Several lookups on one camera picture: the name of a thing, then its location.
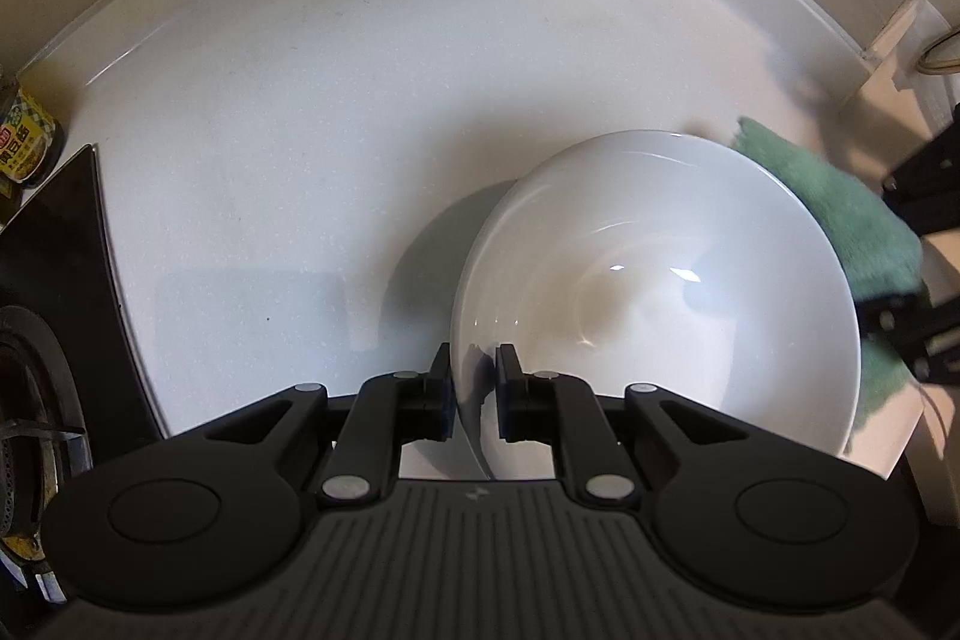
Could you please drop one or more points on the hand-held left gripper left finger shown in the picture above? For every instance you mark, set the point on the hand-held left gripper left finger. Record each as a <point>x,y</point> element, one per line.
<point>439,400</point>

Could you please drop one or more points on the glass pot lid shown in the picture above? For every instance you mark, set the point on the glass pot lid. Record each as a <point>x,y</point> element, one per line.
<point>934,64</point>

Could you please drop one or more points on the green cloth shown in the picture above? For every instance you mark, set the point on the green cloth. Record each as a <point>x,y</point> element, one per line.
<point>847,205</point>

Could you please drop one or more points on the black glass gas stove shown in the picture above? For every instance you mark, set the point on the black glass gas stove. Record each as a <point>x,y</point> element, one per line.
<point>75,250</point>

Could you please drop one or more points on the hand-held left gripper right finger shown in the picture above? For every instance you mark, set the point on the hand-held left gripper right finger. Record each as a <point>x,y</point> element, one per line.
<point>506,396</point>

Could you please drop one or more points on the metal stove burner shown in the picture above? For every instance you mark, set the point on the metal stove burner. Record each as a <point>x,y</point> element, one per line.
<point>37,400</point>

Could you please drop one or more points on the yellow label jar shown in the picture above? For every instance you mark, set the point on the yellow label jar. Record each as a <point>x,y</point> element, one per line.
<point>26,141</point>

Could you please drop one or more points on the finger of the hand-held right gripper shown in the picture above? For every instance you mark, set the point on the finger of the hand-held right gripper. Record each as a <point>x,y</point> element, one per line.
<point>930,332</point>
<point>930,190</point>

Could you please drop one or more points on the white bowl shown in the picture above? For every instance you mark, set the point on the white bowl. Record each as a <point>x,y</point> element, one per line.
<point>637,280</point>

